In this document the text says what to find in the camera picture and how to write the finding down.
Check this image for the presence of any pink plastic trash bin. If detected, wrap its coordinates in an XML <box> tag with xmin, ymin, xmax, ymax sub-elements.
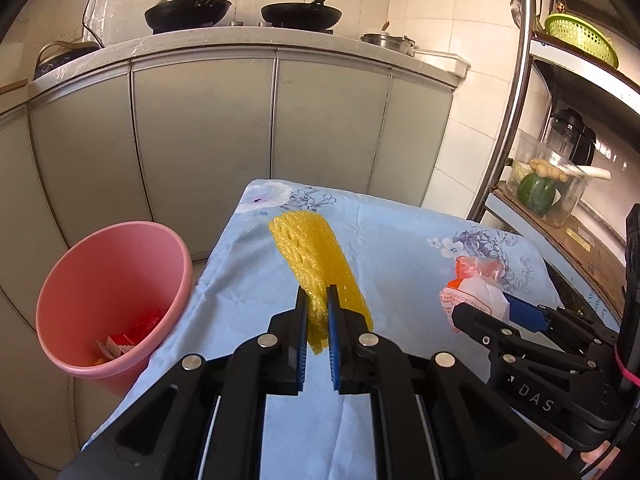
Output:
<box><xmin>36</xmin><ymin>221</ymin><xmax>193</xmax><ymax>396</ymax></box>

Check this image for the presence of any black wok with lid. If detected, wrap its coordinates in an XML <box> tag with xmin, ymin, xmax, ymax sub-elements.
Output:
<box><xmin>144</xmin><ymin>0</ymin><xmax>231</xmax><ymax>35</ymax></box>

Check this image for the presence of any grey kitchen cabinet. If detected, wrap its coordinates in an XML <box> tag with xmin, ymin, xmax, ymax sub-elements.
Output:
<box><xmin>1</xmin><ymin>27</ymin><xmax>460</xmax><ymax>470</ymax></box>

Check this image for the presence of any white spoon handle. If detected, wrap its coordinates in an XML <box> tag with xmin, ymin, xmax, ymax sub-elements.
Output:
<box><xmin>565</xmin><ymin>165</ymin><xmax>612</xmax><ymax>181</ymax></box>

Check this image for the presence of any clear plastic container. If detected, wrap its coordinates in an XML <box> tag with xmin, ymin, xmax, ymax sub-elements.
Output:
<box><xmin>506</xmin><ymin>132</ymin><xmax>590</xmax><ymax>228</ymax></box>

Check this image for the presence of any black induction cooker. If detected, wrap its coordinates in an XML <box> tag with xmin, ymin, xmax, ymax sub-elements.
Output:
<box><xmin>32</xmin><ymin>40</ymin><xmax>101</xmax><ymax>79</ymax></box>

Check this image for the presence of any black wok wooden handle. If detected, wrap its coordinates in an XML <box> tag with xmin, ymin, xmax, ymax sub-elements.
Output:
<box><xmin>262</xmin><ymin>0</ymin><xmax>342</xmax><ymax>32</ymax></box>

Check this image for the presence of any green bell pepper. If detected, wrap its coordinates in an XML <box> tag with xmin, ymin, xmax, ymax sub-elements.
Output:
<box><xmin>516</xmin><ymin>174</ymin><xmax>556</xmax><ymax>217</ymax></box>

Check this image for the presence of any red plastic snack bag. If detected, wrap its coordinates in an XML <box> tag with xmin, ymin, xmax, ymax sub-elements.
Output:
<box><xmin>106</xmin><ymin>309</ymin><xmax>164</xmax><ymax>346</ymax></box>

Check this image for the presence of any green plastic basket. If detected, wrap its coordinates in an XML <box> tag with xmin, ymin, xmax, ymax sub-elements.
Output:
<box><xmin>544</xmin><ymin>13</ymin><xmax>620</xmax><ymax>68</ymax></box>

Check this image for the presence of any black blender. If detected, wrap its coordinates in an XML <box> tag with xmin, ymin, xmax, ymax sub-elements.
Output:
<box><xmin>541</xmin><ymin>108</ymin><xmax>597</xmax><ymax>166</ymax></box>

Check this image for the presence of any metal shelf pole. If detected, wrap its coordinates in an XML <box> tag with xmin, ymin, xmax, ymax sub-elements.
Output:
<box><xmin>468</xmin><ymin>0</ymin><xmax>535</xmax><ymax>222</ymax></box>

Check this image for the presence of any white orange plastic bag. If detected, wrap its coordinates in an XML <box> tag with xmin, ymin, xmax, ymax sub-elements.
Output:
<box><xmin>439</xmin><ymin>256</ymin><xmax>510</xmax><ymax>333</ymax></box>

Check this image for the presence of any steel pot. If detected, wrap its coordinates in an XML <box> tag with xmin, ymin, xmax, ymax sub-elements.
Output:
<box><xmin>360</xmin><ymin>21</ymin><xmax>416</xmax><ymax>58</ymax></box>

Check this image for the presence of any yellow foam fruit net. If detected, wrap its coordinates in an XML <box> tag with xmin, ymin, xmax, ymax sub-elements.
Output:
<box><xmin>268</xmin><ymin>210</ymin><xmax>373</xmax><ymax>354</ymax></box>

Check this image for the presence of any black power cable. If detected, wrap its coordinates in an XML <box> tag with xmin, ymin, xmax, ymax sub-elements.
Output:
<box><xmin>80</xmin><ymin>0</ymin><xmax>106</xmax><ymax>49</ymax></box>

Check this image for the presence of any flattened cardboard sheet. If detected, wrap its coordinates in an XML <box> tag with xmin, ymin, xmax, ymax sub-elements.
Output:
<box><xmin>485</xmin><ymin>183</ymin><xmax>626</xmax><ymax>320</ymax></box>

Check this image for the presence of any ginger root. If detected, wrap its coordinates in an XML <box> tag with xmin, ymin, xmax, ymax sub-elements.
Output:
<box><xmin>528</xmin><ymin>158</ymin><xmax>568</xmax><ymax>183</ymax></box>

